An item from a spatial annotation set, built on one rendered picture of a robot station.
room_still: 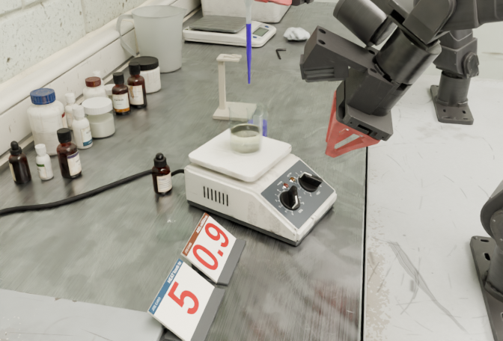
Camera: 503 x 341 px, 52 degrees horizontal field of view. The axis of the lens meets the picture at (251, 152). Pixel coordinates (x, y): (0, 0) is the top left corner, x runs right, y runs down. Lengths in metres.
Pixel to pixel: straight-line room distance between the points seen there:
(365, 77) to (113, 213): 0.43
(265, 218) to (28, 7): 0.67
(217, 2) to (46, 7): 0.80
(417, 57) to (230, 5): 1.29
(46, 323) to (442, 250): 0.52
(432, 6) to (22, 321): 0.56
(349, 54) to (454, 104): 0.61
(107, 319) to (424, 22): 0.48
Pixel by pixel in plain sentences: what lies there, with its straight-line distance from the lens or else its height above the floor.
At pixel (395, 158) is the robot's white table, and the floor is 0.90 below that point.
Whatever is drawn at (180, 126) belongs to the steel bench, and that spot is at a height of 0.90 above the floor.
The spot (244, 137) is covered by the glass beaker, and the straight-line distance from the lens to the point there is 0.75.
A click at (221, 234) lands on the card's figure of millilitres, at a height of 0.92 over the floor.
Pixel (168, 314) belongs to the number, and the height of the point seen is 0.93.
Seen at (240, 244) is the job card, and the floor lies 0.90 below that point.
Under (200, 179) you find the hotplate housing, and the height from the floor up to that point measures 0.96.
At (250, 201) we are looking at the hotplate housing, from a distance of 0.73.
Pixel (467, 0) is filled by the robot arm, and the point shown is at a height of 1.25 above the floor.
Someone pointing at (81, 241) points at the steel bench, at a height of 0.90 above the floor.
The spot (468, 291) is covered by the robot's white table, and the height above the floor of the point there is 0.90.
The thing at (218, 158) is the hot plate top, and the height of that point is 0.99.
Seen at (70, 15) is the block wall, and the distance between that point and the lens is 1.28.
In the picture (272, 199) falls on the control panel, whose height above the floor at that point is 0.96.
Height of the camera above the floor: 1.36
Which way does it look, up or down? 29 degrees down
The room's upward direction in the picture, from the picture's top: straight up
